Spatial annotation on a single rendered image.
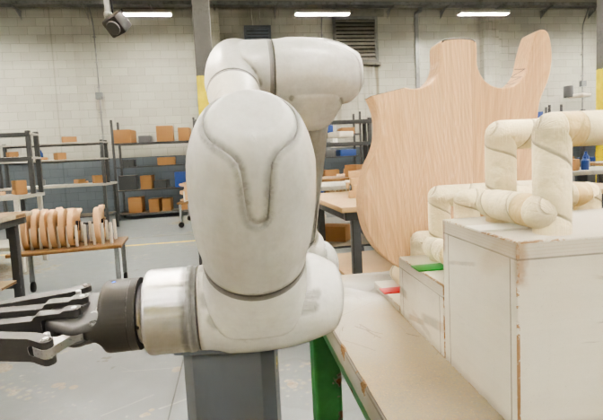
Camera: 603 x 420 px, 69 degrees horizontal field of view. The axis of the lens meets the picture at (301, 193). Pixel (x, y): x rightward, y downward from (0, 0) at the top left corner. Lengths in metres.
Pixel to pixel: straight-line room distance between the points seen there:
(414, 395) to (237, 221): 0.28
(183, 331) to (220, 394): 0.86
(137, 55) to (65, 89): 1.91
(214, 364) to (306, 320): 0.84
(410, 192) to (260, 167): 0.48
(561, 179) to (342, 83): 0.56
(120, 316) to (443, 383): 0.35
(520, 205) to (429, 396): 0.22
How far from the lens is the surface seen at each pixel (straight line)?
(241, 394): 1.31
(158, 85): 11.82
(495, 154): 0.51
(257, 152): 0.31
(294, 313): 0.45
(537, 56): 0.88
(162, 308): 0.46
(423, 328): 0.65
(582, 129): 0.46
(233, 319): 0.44
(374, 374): 0.55
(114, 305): 0.48
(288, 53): 0.89
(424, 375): 0.56
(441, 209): 0.66
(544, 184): 0.45
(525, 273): 0.43
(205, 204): 0.34
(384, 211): 0.75
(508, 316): 0.45
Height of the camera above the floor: 1.18
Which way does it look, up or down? 5 degrees down
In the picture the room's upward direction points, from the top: 3 degrees counter-clockwise
